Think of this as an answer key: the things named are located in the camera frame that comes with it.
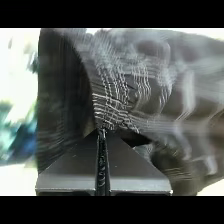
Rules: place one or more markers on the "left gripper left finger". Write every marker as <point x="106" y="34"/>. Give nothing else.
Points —
<point x="71" y="171"/>

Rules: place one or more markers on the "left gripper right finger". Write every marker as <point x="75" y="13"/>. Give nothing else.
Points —
<point x="136" y="171"/>

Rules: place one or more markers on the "black checked shirt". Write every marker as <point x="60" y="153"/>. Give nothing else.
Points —
<point x="140" y="83"/>

